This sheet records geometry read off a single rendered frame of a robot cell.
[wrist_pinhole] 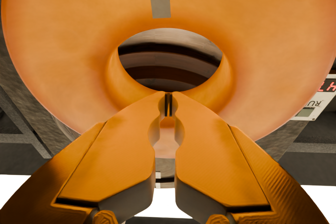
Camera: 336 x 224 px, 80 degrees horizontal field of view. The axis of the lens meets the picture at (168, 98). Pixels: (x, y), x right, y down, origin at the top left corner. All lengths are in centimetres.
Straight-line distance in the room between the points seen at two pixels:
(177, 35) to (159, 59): 4
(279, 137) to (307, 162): 847
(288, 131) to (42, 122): 86
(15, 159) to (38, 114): 877
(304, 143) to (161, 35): 587
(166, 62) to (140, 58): 4
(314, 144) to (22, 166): 921
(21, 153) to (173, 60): 940
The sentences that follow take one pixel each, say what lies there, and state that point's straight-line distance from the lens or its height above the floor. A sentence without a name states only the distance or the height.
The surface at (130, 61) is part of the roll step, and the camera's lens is 32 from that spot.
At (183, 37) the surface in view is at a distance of 31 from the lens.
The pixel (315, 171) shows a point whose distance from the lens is 923.
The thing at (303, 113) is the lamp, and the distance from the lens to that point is 72.
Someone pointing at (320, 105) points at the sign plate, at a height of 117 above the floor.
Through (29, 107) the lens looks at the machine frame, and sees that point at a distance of 79.
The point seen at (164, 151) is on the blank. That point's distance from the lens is 16.
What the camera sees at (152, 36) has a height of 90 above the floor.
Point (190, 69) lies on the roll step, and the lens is 32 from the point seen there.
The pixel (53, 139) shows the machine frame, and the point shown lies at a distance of 92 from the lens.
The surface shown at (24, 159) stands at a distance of 938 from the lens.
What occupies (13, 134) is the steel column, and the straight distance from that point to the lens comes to 649.
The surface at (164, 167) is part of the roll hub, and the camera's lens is 42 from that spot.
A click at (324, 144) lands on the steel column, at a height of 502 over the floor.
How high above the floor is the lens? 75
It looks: 45 degrees up
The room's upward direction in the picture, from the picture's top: 180 degrees counter-clockwise
